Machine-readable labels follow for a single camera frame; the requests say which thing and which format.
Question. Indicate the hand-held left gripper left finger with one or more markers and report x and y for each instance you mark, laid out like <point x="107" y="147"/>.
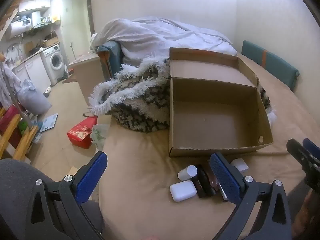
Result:
<point x="92" y="175"/>

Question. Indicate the wooden chair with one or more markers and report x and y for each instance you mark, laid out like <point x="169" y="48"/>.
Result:
<point x="25" y="140"/>

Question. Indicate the wooden staircase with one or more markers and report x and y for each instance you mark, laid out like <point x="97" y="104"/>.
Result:
<point x="8" y="20"/>

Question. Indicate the white wall cabinet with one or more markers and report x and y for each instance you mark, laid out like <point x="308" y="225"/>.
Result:
<point x="33" y="5"/>

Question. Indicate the dark wooden wall strip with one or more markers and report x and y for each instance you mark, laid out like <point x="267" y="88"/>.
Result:
<point x="90" y="15"/>

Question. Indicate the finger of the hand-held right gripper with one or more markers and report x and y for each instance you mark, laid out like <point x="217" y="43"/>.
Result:
<point x="298" y="152"/>
<point x="311" y="146"/>

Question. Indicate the red cloth bag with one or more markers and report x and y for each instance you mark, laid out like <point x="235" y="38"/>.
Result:
<point x="8" y="122"/>

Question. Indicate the beige bedside table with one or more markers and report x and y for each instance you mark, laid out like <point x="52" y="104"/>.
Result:
<point x="87" y="72"/>

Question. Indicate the white water heater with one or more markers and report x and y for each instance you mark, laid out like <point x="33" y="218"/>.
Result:
<point x="17" y="28"/>

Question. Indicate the clear pink hair claw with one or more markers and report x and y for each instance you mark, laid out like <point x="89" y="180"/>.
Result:
<point x="215" y="181"/>

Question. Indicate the teal cushion with orange stripe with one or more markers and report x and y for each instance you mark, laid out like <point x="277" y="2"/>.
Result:
<point x="272" y="62"/>

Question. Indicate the white duvet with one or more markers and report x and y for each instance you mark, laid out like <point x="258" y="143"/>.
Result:
<point x="162" y="35"/>

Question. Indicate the white power adapter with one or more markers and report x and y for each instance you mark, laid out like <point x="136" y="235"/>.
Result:
<point x="239" y="165"/>

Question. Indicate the white washing machine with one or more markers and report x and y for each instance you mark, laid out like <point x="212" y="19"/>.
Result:
<point x="53" y="62"/>

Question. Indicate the hanging white cloth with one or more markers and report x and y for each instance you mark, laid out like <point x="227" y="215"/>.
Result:
<point x="8" y="85"/>

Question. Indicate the person's right forearm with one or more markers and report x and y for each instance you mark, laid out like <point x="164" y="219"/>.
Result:
<point x="306" y="220"/>

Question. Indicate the white earbuds case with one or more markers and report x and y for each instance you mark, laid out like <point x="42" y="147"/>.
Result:
<point x="182" y="191"/>

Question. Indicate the shaggy black white blanket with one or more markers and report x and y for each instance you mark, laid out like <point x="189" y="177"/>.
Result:
<point x="140" y="105"/>

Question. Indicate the white exhaust duct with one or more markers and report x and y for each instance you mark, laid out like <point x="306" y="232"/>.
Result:
<point x="36" y="18"/>

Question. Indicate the clear plastic bag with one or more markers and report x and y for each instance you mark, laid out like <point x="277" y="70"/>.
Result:
<point x="100" y="136"/>

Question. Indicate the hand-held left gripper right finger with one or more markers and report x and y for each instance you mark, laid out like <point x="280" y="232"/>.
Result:
<point x="225" y="177"/>

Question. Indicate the white kitchen base cabinet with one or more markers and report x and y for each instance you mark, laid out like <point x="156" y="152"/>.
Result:
<point x="33" y="70"/>

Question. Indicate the brown cardboard box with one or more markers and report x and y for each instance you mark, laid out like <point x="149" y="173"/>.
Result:
<point x="212" y="120"/>

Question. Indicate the red gift bag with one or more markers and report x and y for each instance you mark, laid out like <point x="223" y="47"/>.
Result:
<point x="81" y="133"/>

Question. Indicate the grey trash bag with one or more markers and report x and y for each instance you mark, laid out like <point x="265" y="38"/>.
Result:
<point x="33" y="98"/>

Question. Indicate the small white bottle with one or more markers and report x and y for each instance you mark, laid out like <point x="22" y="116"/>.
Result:
<point x="186" y="173"/>

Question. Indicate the glass bathroom scale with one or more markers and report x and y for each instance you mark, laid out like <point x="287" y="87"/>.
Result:
<point x="48" y="122"/>

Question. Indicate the small brown carton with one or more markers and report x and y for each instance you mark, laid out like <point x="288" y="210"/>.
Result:
<point x="52" y="39"/>

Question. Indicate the teal cushion with brown edge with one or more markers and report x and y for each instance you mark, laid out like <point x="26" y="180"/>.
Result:
<point x="111" y="55"/>

